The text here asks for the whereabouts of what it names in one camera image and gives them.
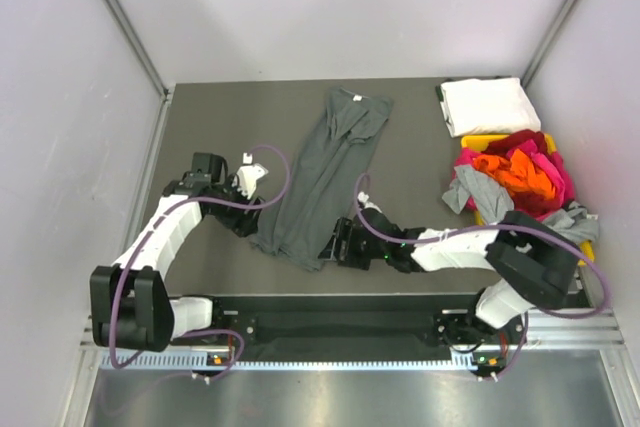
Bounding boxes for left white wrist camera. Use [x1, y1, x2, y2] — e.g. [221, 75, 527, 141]
[232, 152, 269, 199]

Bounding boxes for slotted grey cable duct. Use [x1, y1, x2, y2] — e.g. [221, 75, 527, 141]
[128, 347, 504, 374]

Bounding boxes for right aluminium corner post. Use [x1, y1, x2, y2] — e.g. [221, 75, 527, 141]
[521, 0, 581, 89]

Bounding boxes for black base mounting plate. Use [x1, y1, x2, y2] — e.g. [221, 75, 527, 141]
[174, 294, 524, 361]

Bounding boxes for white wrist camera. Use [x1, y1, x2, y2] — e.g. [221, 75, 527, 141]
[356, 192, 382, 214]
[232, 152, 269, 199]

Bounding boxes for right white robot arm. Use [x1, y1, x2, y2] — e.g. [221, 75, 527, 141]
[318, 207, 579, 348]

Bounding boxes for orange t shirt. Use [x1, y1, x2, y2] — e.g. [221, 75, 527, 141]
[472, 149, 556, 201]

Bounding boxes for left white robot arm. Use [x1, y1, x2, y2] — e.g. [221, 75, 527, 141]
[89, 153, 268, 352]

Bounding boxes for dark grey t shirt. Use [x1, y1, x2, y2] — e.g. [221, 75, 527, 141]
[251, 87, 394, 272]

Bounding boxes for dark red t shirt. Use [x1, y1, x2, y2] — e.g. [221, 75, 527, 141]
[484, 129, 548, 158]

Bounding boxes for pink t shirt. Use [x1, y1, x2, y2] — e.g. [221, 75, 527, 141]
[454, 147, 575, 220]

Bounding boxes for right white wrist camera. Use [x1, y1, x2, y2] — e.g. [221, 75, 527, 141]
[356, 192, 382, 214]

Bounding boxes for folded white t shirt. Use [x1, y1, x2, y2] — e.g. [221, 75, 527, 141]
[436, 77, 541, 138]

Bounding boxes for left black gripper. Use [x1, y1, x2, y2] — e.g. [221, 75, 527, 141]
[208, 176, 265, 238]

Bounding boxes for aluminium corner post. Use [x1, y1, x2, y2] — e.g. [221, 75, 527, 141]
[72, 0, 174, 103]
[521, 0, 581, 89]

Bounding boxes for yellow plastic basket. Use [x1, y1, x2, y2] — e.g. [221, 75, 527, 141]
[459, 132, 597, 268]

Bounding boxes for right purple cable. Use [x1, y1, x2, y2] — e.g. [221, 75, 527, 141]
[353, 172, 612, 381]

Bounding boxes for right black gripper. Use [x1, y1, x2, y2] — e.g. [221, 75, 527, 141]
[320, 217, 390, 270]

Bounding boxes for left aluminium corner post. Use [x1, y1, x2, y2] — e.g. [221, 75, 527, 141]
[72, 0, 174, 103]

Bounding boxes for light grey t shirt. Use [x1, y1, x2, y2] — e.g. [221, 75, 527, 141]
[442, 164, 600, 245]

